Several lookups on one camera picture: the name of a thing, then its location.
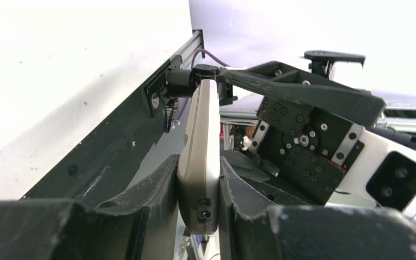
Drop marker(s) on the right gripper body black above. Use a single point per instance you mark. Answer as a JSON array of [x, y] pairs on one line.
[[307, 144]]

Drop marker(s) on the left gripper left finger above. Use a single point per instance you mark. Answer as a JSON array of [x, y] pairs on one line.
[[138, 223]]

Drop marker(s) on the white grey remote control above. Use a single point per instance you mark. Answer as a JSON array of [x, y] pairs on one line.
[[198, 169]]

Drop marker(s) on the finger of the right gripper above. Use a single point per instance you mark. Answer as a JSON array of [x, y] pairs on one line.
[[322, 61], [280, 80]]

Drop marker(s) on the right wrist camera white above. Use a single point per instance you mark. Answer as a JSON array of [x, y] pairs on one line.
[[384, 171]]

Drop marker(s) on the aluminium rail right edge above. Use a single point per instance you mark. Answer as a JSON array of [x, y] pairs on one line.
[[182, 59]]

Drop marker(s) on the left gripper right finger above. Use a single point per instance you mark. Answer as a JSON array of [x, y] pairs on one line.
[[253, 227]]

